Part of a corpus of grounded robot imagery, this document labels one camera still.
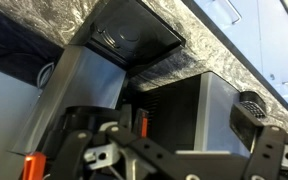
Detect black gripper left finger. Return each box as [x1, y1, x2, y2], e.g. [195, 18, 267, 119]
[49, 124, 192, 180]

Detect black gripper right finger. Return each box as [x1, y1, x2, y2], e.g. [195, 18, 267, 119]
[229, 103, 288, 180]

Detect black commercial coffee maker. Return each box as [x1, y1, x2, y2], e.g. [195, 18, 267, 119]
[0, 0, 252, 180]

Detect orange hot water tap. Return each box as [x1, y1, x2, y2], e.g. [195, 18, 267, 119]
[22, 152, 46, 180]

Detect grey lower cabinets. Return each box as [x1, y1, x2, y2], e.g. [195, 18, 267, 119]
[182, 0, 288, 111]

